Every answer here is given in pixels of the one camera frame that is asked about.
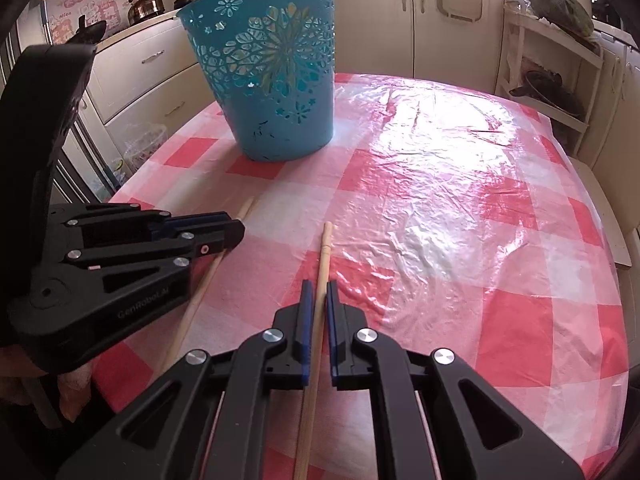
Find green bag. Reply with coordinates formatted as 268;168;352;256
522;0;596;36

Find cream drawer cabinet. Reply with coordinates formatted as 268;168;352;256
60;10;226;196

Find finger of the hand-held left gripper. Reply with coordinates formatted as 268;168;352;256
65;219;247;270
49;202;237;250

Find stainless steel appliance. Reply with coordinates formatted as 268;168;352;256
50;110;118;203

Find cream cabinet doors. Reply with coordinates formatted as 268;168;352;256
335;0;506;96

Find blue perforated plastic basket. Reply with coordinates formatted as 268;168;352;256
175;0;337;163

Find pale wooden chopstick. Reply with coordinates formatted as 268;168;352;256
159;197;257;378
292;221;335;480

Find pink checked plastic tablecloth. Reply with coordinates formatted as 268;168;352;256
92;72;632;480

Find pink wall sticker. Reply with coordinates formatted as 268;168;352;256
47;0;146;46

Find white shelf rack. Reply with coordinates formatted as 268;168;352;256
502;0;604;156

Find dark pan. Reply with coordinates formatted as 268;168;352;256
510;70;586;116

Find steel kettle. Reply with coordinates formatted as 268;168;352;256
126;0;166;26

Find clear plastic container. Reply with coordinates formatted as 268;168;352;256
122;125;168;186

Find cream side cabinet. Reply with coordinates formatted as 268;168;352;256
590;20;640;176

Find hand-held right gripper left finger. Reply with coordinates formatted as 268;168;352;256
55;280;315;480

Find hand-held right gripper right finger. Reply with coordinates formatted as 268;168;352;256
325;280;586;480

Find black wok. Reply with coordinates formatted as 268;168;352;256
70;15;107;43

